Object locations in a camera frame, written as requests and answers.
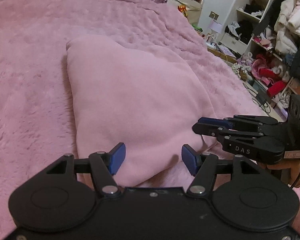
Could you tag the pink fluffy blanket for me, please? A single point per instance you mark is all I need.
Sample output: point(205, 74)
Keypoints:
point(37, 121)

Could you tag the pink garment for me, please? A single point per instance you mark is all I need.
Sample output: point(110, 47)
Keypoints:
point(147, 99)

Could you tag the white drawer box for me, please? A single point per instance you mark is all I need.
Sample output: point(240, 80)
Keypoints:
point(233, 44)

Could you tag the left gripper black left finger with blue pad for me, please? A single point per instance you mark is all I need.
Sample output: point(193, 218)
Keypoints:
point(100, 165)

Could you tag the white puffy jacket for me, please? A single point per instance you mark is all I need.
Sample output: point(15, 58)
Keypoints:
point(287, 27)

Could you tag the white nightstand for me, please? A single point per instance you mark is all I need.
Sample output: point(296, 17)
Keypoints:
point(186, 5)

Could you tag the black hanging jacket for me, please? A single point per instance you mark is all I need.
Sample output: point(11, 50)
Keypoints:
point(270, 17)

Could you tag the white open shelf unit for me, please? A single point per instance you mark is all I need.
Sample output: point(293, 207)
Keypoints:
point(250, 13)

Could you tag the red clothes pile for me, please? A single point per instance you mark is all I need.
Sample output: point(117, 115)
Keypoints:
point(272, 72)

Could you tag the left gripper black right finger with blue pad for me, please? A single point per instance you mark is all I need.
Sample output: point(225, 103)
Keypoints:
point(205, 168)

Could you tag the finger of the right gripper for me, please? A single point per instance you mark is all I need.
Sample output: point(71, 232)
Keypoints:
point(230, 122)
point(220, 131)

